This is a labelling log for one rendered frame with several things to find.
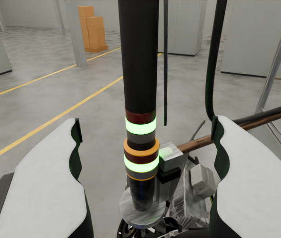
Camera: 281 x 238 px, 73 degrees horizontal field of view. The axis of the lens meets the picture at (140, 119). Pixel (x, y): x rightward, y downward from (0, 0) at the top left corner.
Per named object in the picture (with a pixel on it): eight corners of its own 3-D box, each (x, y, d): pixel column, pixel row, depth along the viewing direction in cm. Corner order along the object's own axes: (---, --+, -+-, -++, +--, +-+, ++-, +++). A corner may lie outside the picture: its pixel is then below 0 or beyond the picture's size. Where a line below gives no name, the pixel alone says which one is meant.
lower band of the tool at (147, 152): (149, 153, 28) (149, 127, 25) (164, 174, 24) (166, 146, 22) (121, 163, 26) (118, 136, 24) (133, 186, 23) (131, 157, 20)
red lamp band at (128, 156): (149, 137, 26) (149, 130, 25) (166, 157, 23) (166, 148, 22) (118, 146, 25) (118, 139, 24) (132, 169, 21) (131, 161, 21)
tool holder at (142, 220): (161, 177, 34) (164, 133, 29) (185, 210, 29) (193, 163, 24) (113, 197, 31) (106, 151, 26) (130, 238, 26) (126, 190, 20)
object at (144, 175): (149, 151, 27) (149, 145, 27) (164, 172, 24) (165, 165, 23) (120, 161, 26) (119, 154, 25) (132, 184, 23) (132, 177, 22)
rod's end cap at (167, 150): (166, 154, 28) (167, 143, 27) (174, 163, 26) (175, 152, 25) (154, 158, 27) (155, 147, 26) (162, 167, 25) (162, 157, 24)
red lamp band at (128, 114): (147, 106, 23) (147, 97, 22) (161, 119, 20) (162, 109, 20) (121, 112, 22) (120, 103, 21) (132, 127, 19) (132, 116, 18)
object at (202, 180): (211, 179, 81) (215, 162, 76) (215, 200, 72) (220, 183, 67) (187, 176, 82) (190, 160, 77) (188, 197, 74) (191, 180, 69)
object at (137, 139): (147, 124, 24) (147, 115, 24) (160, 139, 22) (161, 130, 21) (122, 131, 23) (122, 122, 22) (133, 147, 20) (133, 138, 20)
